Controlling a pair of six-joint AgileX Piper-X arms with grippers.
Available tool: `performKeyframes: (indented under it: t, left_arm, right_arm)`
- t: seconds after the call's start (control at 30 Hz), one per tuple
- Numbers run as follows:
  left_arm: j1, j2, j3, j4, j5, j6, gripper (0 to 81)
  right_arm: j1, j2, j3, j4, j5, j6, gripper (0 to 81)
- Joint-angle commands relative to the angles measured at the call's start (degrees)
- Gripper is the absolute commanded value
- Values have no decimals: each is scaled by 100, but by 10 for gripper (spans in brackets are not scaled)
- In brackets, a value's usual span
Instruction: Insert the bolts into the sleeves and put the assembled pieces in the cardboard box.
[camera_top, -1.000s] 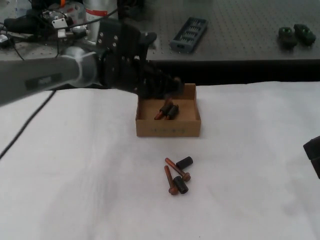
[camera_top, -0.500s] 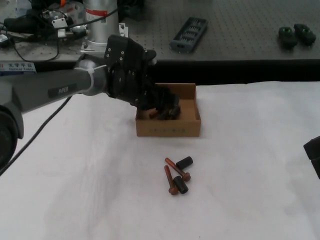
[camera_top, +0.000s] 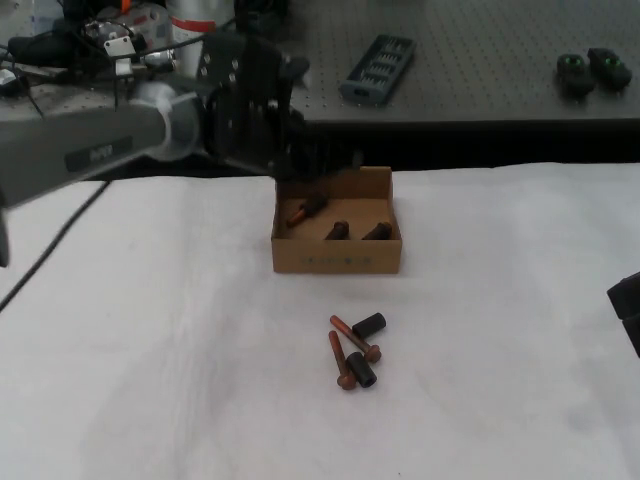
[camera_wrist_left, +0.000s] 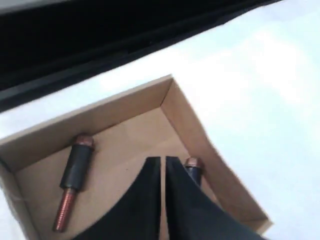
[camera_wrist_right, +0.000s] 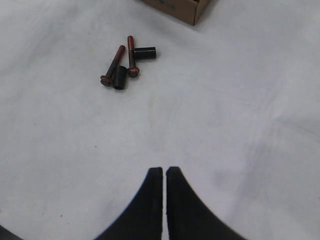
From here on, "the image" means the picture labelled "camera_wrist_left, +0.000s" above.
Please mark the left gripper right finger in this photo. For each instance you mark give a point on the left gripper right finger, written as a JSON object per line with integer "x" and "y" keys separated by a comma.
{"x": 195, "y": 212}

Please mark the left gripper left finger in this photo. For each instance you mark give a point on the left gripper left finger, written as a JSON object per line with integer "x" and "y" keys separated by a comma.
{"x": 140, "y": 212}

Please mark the brown cardboard box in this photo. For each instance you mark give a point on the brown cardboard box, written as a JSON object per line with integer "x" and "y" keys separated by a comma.
{"x": 125, "y": 140}

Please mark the copper bolt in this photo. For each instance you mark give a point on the copper bolt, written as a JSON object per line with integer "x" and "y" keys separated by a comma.
{"x": 192, "y": 162}
{"x": 65, "y": 207}

